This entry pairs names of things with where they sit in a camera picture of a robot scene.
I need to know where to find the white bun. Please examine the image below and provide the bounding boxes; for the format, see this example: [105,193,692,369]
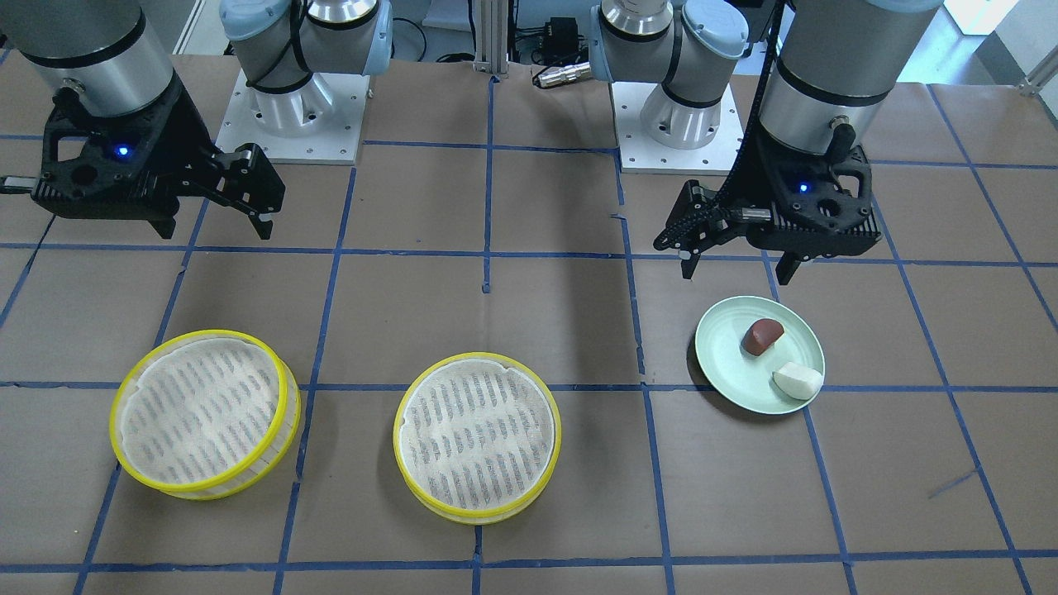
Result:
[772,361,824,402]

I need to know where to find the brown bun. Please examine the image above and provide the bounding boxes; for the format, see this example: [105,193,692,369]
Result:
[741,319,785,357]

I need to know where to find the black power adapter box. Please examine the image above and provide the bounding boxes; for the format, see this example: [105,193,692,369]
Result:
[541,17,579,60]

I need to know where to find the aluminium frame post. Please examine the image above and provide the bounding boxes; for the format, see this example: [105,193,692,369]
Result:
[468,1,513,80]

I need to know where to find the yellow steamer basket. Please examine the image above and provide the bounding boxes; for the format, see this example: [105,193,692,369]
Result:
[393,353,563,525]
[108,329,302,501]

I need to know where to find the light green plate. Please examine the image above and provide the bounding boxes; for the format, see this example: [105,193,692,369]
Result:
[692,295,827,415]

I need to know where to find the silver cylindrical connector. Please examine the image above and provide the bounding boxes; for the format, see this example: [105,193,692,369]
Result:
[531,64,592,89]

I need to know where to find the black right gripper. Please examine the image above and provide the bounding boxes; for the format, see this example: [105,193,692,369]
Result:
[30,76,287,241]

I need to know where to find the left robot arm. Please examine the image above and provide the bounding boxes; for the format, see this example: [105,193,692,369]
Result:
[589,1,940,285]

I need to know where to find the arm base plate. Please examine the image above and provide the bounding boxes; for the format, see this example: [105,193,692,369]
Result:
[216,73,371,166]
[612,82,743,174]

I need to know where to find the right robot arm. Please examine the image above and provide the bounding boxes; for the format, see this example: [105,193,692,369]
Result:
[2,1,393,240]

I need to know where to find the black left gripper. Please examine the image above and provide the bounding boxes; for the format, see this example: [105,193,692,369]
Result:
[653,136,883,286]

